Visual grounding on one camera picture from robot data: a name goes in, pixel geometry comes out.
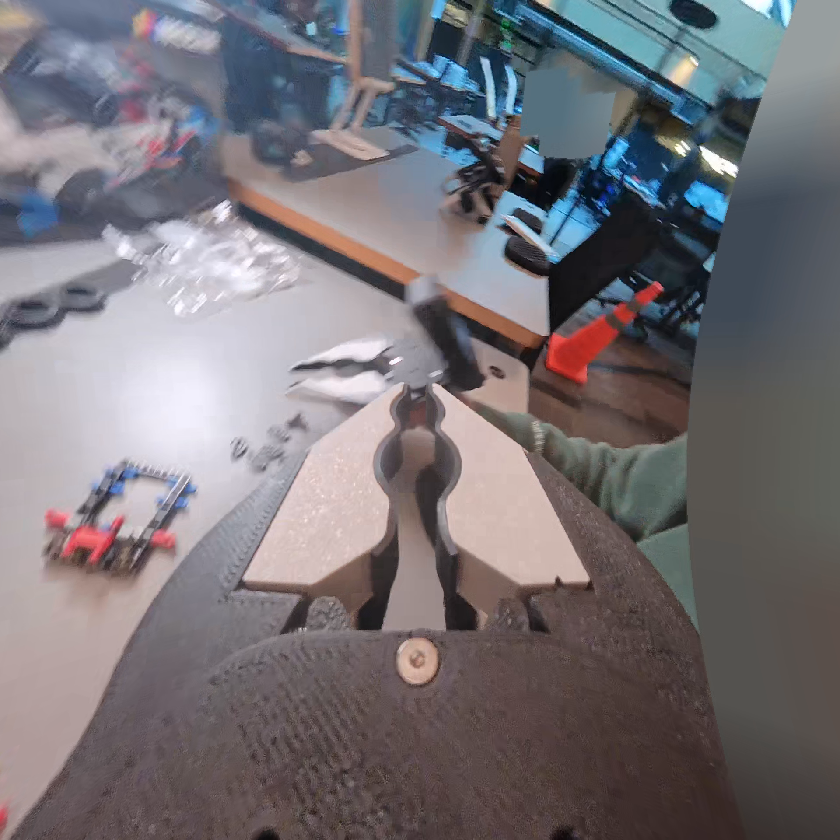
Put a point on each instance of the pile of grey lego cams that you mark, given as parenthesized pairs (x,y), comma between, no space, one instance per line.
(269,453)

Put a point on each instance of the black panel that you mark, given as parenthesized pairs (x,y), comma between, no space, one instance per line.
(590,262)

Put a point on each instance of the black bag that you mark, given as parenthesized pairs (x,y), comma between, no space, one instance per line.
(279,141)

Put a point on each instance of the person's right forearm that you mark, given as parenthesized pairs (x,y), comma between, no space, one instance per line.
(590,472)

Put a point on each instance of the person's green hoodie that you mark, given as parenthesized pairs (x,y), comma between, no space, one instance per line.
(666,571)

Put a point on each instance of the black round object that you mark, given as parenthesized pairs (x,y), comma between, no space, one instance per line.
(528,257)

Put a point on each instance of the black flat strip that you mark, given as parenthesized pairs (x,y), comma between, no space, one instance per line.
(124,275)

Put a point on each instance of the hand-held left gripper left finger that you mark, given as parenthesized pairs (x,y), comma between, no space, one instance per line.
(315,518)

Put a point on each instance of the black ceiling fixture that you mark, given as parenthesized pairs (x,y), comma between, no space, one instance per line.
(694,12)

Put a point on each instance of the black machine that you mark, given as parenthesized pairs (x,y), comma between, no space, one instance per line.
(482,177)

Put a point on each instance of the black mat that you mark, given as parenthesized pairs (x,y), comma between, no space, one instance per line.
(328,164)

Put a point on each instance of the dark desk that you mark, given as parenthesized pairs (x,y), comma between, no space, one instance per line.
(262,79)

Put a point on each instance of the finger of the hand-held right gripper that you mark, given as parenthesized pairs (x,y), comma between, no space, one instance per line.
(341,392)
(358,348)

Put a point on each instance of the wooden stand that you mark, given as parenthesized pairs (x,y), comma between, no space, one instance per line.
(358,98)

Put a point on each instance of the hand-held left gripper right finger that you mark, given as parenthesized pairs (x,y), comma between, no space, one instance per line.
(512,518)

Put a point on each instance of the cluttered desk with monitors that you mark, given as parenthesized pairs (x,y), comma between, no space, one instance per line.
(689,197)

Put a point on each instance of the white paper sheet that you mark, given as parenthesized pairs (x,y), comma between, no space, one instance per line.
(518,226)

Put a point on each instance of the clear plastic bag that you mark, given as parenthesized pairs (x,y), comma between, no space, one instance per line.
(210,262)

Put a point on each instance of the orange traffic cone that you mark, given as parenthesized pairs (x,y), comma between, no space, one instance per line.
(577,348)

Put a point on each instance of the grey table with wooden edge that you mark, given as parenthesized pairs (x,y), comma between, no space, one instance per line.
(407,216)

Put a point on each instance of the black lego set box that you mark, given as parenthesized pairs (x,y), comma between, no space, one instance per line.
(98,131)

